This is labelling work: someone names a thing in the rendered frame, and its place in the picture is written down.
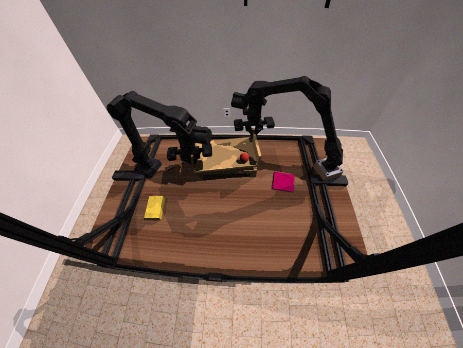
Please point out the tan wooden tray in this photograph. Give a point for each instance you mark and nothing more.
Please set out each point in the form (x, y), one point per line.
(226, 155)

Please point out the tan flat board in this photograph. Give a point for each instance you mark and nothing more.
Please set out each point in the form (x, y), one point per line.
(251, 170)

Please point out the red ball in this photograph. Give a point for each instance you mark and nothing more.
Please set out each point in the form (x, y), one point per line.
(244, 157)

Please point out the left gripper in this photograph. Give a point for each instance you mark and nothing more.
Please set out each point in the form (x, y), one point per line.
(189, 149)

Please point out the yellow sponge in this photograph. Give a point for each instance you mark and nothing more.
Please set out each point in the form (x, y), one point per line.
(154, 208)

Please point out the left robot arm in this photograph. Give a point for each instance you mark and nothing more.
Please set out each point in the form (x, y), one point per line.
(173, 116)

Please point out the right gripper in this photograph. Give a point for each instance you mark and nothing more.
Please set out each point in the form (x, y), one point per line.
(254, 120)

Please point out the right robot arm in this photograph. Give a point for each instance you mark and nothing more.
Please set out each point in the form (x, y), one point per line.
(318, 94)

